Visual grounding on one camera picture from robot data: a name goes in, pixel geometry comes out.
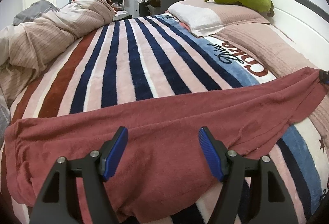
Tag pink and white pillow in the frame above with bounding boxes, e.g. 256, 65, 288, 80
167, 0, 270, 37

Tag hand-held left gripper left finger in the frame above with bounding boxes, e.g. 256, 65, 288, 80
29, 126, 129, 224

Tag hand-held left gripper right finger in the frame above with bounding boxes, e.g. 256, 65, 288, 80
198, 126, 307, 224

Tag striped blanket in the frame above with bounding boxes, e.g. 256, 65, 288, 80
0, 14, 329, 224

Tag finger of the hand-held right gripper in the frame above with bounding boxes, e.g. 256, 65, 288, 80
319, 69, 329, 84

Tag red pants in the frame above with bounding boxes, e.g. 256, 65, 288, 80
5, 67, 327, 223

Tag pink ribbed pillow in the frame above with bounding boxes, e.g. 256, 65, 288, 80
214, 24, 329, 142

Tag beige and grey duvet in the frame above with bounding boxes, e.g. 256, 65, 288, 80
0, 0, 115, 147

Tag white drawer cabinet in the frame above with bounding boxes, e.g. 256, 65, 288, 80
126, 0, 140, 18

